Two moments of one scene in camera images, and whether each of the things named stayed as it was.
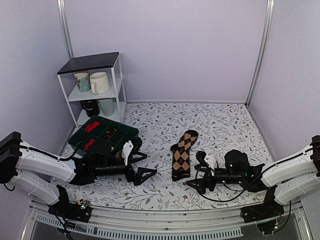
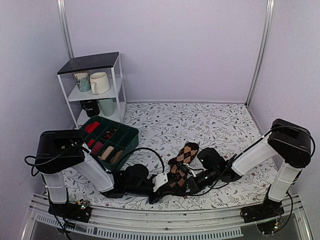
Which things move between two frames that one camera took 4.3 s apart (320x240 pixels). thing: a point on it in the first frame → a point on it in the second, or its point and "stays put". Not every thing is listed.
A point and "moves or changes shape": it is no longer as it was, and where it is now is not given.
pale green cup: x=108 y=106 stays put
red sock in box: x=89 y=144 stays put
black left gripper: x=130 y=176 → x=159 y=196
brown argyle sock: x=181 y=156 moves or changes shape
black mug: x=91 y=106 stays put
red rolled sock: x=89 y=127 stays put
